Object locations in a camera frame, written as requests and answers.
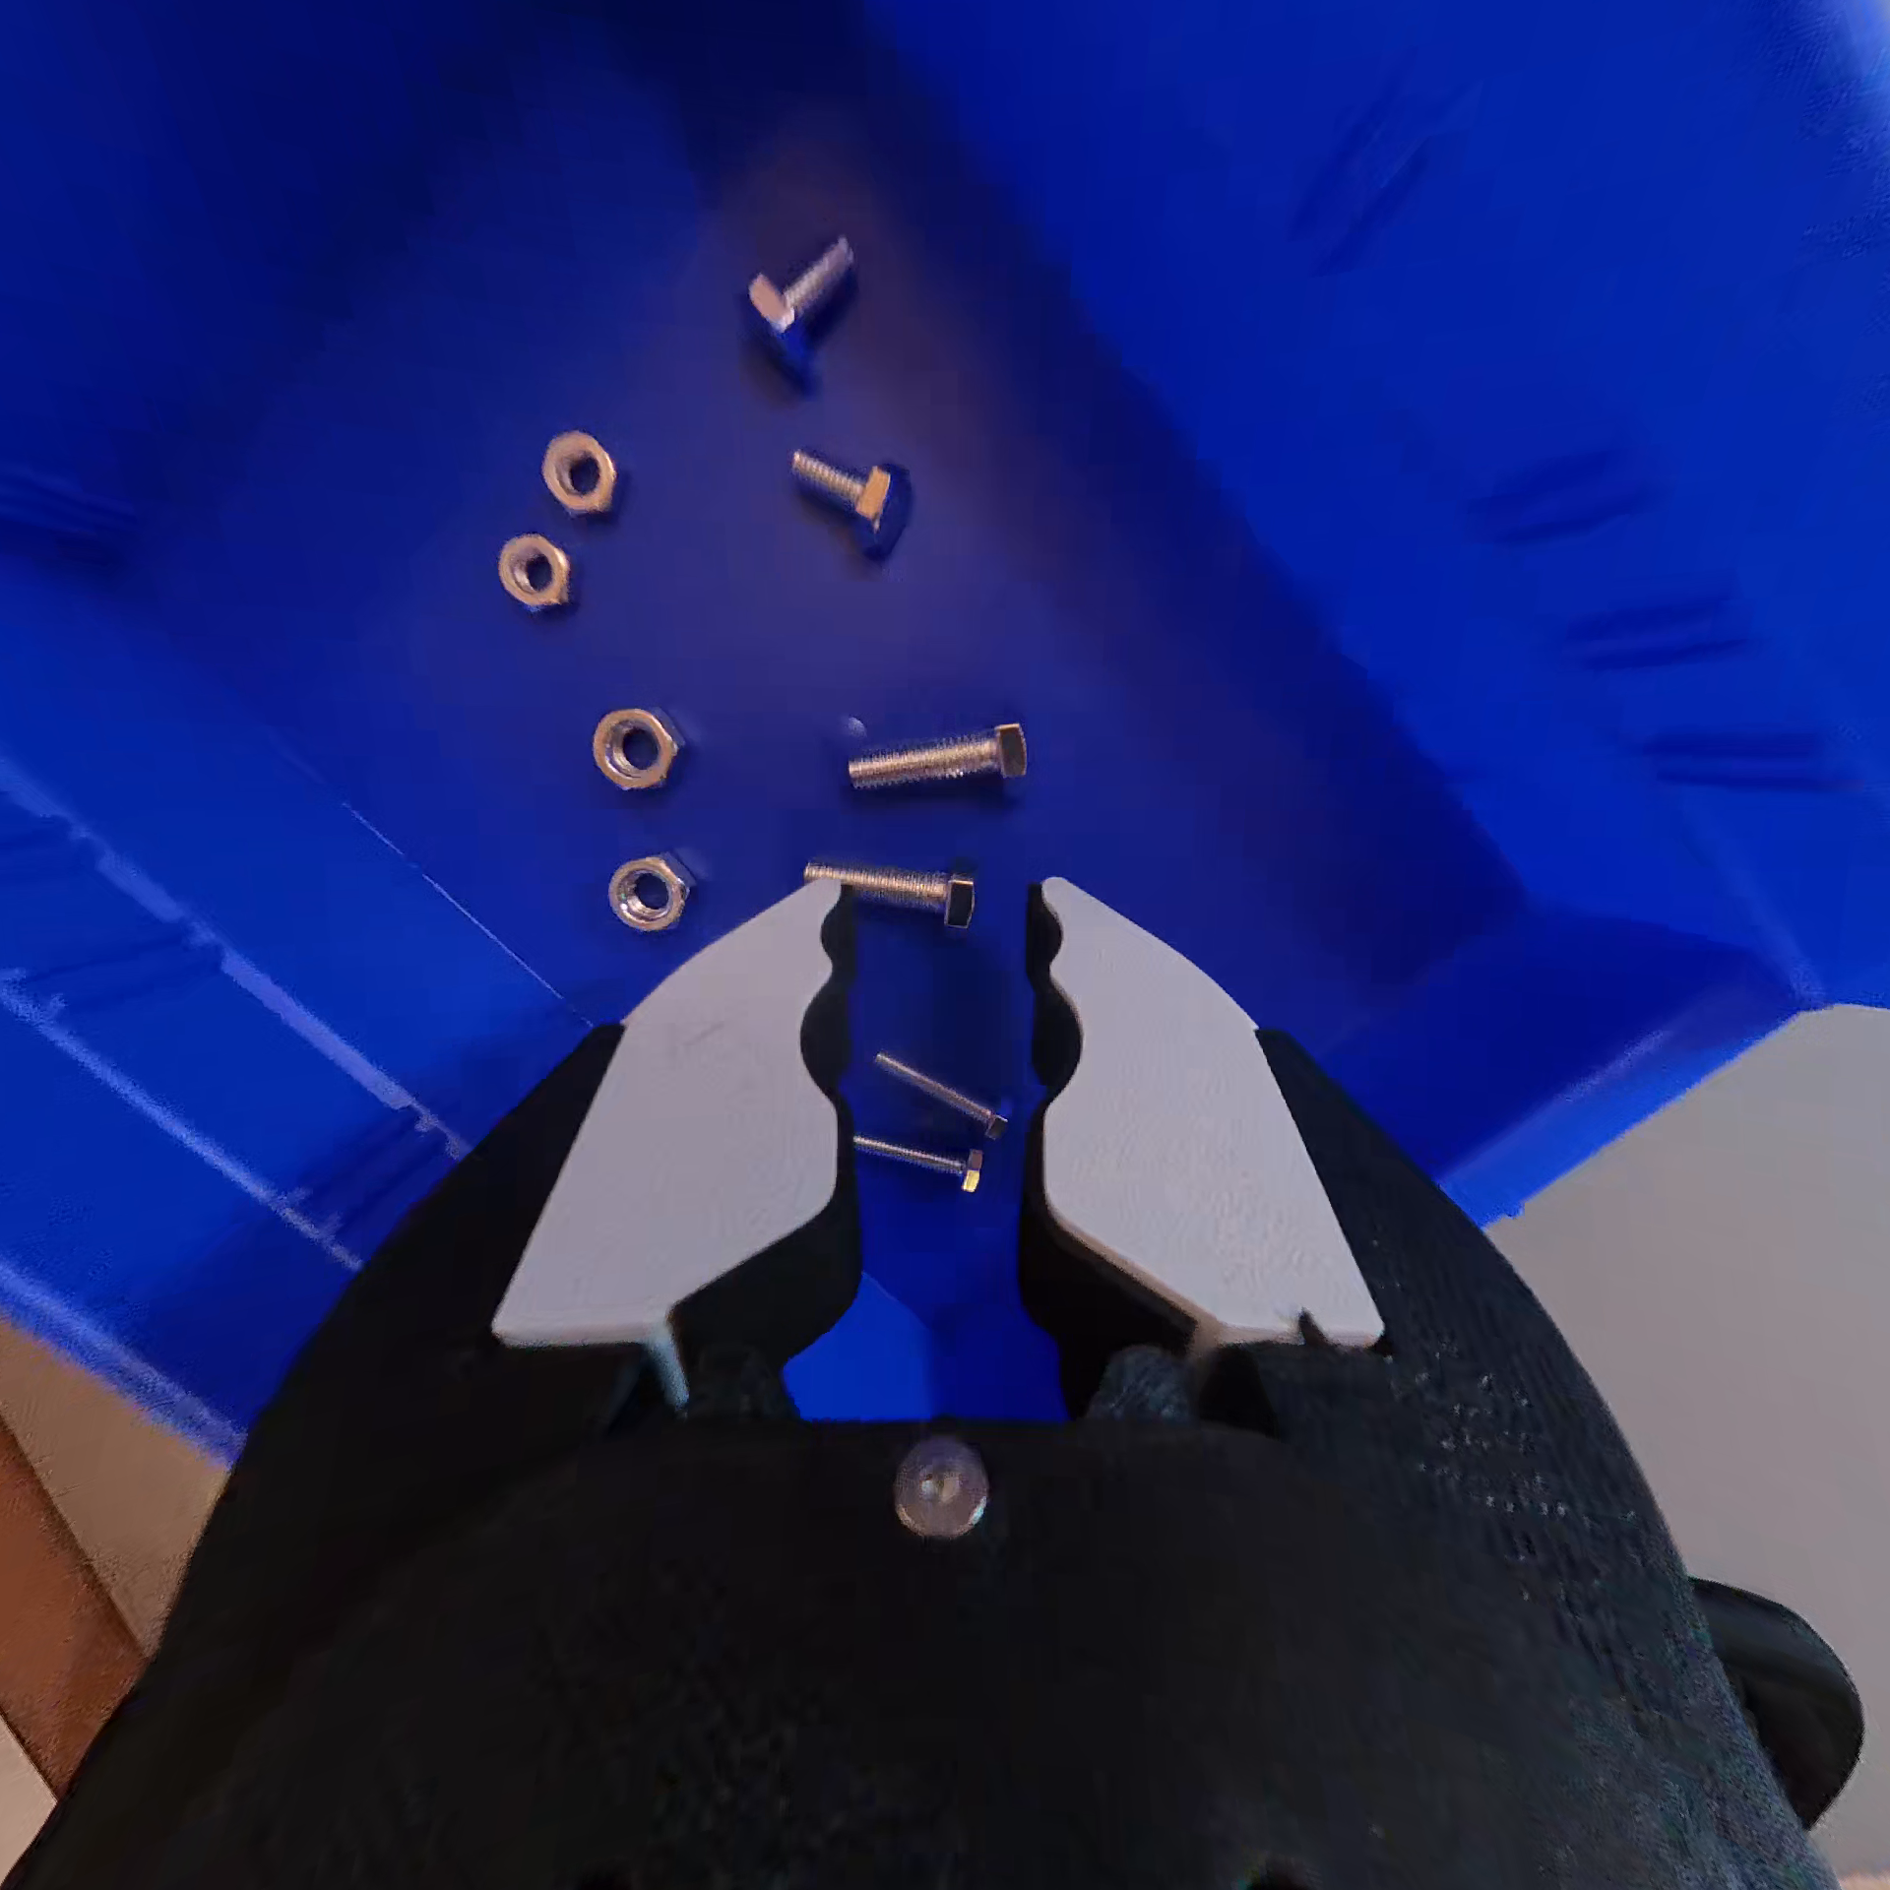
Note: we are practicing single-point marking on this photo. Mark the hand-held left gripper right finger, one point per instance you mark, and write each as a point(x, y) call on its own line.
point(1181, 1153)

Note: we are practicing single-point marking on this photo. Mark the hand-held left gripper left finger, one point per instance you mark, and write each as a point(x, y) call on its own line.
point(694, 1153)

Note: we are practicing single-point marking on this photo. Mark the blue plastic bin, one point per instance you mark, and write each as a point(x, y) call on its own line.
point(1241, 445)

